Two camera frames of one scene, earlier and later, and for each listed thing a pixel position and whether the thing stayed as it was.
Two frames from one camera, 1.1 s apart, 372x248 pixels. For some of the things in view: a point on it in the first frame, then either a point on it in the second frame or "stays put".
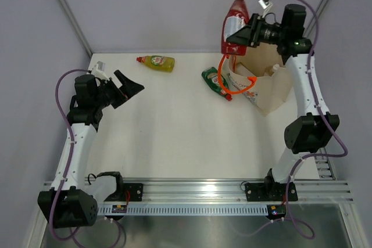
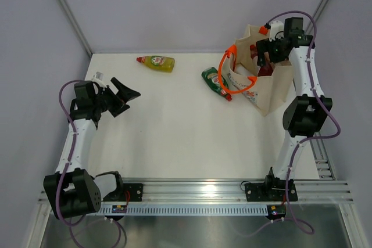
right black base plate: [270, 191] stays put
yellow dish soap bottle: [162, 63] stays put
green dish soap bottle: [211, 76] stays put
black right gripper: [248, 33] -> [265, 45]
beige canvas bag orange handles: [261, 76] stays put
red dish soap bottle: [236, 17] -> [267, 69]
